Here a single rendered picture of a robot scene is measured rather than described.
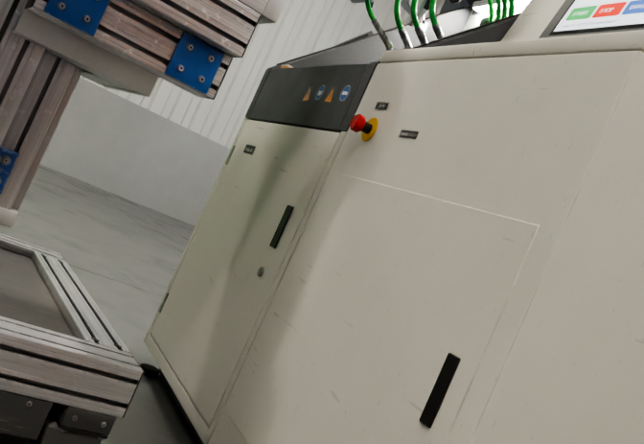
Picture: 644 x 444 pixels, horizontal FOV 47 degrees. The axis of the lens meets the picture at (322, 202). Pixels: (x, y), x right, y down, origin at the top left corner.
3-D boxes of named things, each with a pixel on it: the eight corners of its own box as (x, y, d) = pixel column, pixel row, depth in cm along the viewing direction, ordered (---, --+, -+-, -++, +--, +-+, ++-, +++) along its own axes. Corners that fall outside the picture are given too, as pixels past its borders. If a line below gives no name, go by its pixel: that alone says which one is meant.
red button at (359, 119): (342, 132, 146) (354, 108, 146) (358, 140, 148) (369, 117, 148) (355, 133, 141) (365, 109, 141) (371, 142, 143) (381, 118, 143)
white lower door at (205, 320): (148, 332, 213) (244, 118, 215) (154, 334, 214) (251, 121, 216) (205, 426, 154) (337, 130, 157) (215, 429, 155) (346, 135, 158)
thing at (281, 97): (248, 117, 214) (270, 67, 214) (261, 124, 216) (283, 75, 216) (338, 129, 158) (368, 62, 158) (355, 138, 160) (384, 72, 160)
